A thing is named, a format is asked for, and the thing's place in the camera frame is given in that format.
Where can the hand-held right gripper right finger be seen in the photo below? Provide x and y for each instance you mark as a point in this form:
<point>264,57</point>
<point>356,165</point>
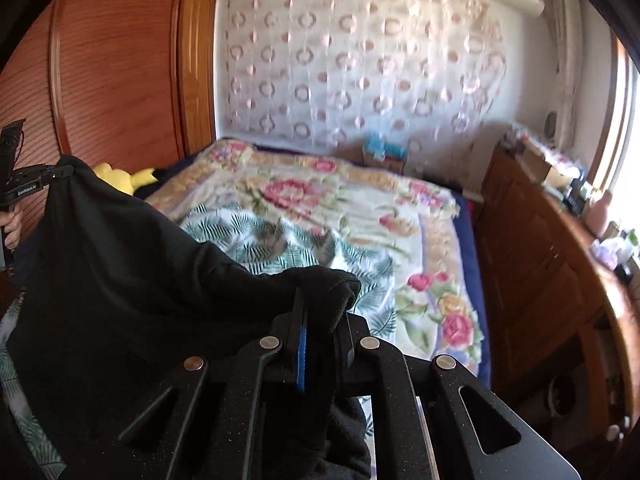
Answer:
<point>346,347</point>

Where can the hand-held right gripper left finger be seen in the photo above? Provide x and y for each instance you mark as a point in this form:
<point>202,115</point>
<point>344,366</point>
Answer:
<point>300,355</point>

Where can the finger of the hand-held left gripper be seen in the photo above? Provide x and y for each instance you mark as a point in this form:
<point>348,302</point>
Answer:
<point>60,171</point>

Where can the black t-shirt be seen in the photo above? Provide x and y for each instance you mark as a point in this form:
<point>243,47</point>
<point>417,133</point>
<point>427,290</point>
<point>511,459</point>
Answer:
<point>125,285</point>

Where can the person's left hand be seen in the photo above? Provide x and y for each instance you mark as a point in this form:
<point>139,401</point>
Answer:
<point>12,232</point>

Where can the yellow plush toy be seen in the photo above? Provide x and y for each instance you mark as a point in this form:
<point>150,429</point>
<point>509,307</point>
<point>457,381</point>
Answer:
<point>117,177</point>

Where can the wooden slatted wardrobe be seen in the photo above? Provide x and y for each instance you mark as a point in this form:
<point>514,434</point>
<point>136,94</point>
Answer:
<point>125,60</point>

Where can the floral leaf print blanket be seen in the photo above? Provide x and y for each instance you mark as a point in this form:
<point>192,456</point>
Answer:
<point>325,200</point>

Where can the bed with blue sheet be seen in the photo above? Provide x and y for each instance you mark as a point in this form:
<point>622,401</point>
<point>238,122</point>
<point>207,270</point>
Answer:
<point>475,260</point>

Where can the cardboard box with blue contents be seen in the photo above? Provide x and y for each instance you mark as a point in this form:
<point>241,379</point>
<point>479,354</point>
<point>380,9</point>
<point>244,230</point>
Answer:
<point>382,152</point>

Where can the long wooden cabinet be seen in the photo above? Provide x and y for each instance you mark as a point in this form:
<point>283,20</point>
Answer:
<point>530,260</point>

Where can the open cardboard box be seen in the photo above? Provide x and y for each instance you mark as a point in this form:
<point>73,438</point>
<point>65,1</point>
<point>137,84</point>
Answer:
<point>542,165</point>

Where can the pink bottle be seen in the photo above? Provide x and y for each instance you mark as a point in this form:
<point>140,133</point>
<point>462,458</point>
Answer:
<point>600,215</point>

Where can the small round fan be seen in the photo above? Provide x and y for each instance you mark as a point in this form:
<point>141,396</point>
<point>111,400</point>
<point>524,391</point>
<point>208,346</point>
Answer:
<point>550,125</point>

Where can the wooden framed window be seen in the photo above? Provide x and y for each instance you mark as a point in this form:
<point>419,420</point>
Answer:
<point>622,125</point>

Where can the tied patterned window curtain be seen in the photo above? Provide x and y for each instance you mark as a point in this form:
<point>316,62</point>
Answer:
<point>565,60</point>

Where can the circle patterned wall curtain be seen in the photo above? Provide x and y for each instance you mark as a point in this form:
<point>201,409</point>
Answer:
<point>350,60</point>

